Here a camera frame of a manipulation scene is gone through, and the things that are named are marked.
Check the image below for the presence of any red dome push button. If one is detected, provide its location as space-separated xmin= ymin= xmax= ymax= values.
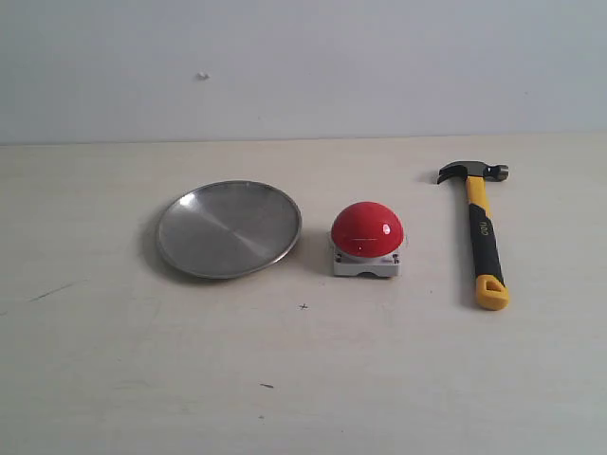
xmin=329 ymin=201 xmax=405 ymax=279

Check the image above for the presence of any round stainless steel plate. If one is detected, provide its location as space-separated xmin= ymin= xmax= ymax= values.
xmin=155 ymin=180 xmax=303 ymax=280

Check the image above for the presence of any yellow black claw hammer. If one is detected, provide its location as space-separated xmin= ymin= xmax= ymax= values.
xmin=437 ymin=161 xmax=509 ymax=311

